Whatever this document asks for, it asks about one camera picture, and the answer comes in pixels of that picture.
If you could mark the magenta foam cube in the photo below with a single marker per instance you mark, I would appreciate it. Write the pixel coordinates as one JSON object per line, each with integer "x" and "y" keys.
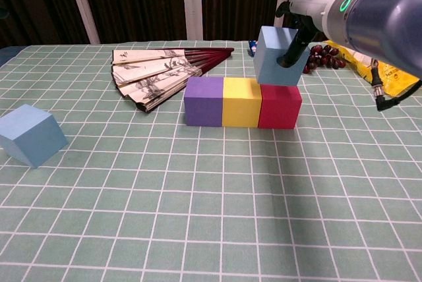
{"x": 280, "y": 110}

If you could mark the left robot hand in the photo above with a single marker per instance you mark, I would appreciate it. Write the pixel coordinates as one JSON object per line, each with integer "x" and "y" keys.
{"x": 2, "y": 13}

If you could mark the blue snack packet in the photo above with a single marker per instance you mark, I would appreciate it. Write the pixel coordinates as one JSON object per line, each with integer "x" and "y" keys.
{"x": 252, "y": 48}

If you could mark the green checked tablecloth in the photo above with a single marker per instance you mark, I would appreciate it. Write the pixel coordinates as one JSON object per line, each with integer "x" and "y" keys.
{"x": 211, "y": 213}

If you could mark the painted paper folding fan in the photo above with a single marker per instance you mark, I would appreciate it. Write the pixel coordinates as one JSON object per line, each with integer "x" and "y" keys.
{"x": 151, "y": 71}

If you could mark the yellow foam cube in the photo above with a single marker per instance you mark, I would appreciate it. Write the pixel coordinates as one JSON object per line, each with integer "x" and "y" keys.
{"x": 240, "y": 107}

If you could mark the purple foam cube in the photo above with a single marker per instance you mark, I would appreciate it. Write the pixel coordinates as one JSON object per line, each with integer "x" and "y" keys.
{"x": 202, "y": 107}

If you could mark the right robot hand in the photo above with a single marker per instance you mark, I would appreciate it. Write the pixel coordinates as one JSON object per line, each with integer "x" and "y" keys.
{"x": 313, "y": 5}

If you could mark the light blue foam cube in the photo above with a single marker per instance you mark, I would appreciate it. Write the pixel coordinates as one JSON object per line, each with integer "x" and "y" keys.
{"x": 29, "y": 137}
{"x": 270, "y": 61}

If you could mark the dark red grape bunch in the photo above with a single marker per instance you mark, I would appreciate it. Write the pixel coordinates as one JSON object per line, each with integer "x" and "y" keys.
{"x": 324, "y": 56}

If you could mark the yellow snack bag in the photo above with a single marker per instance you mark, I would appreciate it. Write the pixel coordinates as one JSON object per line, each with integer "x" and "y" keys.
{"x": 395, "y": 77}

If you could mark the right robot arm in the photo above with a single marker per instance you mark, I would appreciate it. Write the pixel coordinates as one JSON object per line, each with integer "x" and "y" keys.
{"x": 385, "y": 21}

